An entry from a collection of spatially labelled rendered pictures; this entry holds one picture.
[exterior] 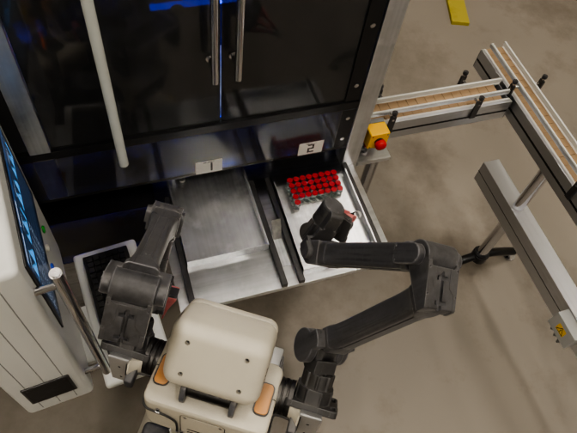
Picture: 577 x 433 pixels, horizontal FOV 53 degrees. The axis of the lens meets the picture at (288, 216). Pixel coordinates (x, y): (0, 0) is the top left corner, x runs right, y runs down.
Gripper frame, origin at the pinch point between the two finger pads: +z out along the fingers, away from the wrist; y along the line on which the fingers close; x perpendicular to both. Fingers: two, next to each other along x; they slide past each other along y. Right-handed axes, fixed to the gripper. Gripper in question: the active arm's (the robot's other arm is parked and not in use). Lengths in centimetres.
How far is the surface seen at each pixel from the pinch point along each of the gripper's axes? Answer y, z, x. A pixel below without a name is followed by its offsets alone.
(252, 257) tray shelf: 24.9, -1.5, 30.9
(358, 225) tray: 9.2, 29.6, 17.5
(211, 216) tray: 45, -2, 27
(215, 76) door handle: 37, -26, -26
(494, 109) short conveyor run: 5, 99, -20
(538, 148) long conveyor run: -17, 98, -15
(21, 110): 66, -58, -5
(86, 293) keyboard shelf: 55, -38, 53
